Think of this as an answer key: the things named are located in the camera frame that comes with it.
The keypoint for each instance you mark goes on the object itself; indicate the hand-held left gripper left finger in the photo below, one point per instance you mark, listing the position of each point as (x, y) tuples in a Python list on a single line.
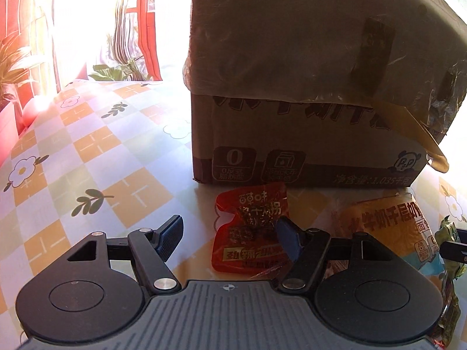
[(171, 237)]

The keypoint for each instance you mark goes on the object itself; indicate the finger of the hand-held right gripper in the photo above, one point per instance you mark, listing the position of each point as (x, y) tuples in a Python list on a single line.
[(456, 251)]

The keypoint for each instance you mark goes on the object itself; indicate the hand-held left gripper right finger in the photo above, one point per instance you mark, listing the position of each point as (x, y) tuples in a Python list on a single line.
[(290, 238)]

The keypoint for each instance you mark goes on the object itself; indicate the gold green foil snack packet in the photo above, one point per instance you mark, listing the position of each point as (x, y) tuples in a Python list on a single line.
[(450, 299)]

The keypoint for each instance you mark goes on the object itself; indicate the red snack packet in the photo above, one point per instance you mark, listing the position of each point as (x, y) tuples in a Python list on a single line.
[(248, 207)]

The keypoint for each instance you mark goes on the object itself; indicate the orange bread packet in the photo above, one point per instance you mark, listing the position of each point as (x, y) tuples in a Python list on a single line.
[(383, 226)]

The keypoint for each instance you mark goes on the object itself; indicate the printed cardboard box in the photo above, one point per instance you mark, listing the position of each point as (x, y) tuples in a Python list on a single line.
[(292, 135)]

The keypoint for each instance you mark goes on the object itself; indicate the floral checked tablecloth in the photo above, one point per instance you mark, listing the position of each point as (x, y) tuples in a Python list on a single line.
[(109, 135)]

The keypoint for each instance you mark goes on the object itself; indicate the low leafy green plant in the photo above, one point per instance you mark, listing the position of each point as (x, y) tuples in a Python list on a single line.
[(120, 71)]

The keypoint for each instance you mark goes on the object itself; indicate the potted spider plant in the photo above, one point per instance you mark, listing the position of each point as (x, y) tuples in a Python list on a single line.
[(7, 120)]

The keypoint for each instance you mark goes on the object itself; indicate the tall bamboo plant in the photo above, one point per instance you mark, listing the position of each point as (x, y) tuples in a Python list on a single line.
[(122, 36)]

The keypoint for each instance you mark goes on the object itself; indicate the red curtain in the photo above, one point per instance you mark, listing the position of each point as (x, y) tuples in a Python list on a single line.
[(149, 25)]

